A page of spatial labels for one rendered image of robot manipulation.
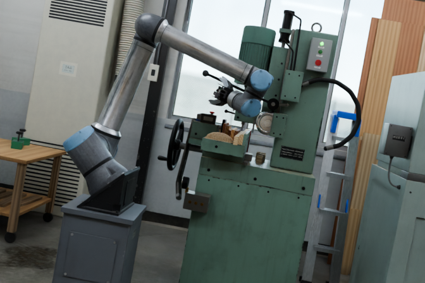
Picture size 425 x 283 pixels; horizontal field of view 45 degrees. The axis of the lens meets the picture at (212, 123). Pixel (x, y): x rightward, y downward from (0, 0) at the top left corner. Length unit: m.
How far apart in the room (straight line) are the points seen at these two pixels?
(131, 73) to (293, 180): 0.94
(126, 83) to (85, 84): 1.59
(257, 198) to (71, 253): 0.93
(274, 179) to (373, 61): 1.80
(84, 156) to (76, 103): 1.77
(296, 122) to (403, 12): 1.88
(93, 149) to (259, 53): 1.00
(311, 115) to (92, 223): 1.20
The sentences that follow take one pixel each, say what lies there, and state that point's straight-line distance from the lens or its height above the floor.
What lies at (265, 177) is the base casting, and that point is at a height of 0.76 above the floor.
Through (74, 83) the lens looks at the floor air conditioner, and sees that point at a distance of 4.01.
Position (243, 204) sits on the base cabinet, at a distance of 2.60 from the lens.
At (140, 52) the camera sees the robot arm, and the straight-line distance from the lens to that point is 2.41.
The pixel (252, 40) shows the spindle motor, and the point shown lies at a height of 1.43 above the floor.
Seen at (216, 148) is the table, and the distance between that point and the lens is 2.48.
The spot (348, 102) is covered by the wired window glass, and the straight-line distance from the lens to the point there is 4.28.
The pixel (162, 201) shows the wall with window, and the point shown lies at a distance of 4.23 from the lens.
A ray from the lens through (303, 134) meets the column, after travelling 2.66.
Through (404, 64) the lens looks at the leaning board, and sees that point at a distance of 4.21.
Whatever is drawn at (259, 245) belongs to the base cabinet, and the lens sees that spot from 2.64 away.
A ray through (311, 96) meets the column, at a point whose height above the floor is 1.19.
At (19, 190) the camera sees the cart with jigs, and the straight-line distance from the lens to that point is 3.36.
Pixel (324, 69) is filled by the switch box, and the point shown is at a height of 1.33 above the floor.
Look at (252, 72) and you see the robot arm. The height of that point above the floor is 1.23.
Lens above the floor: 1.10
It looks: 3 degrees down
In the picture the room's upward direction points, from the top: 10 degrees clockwise
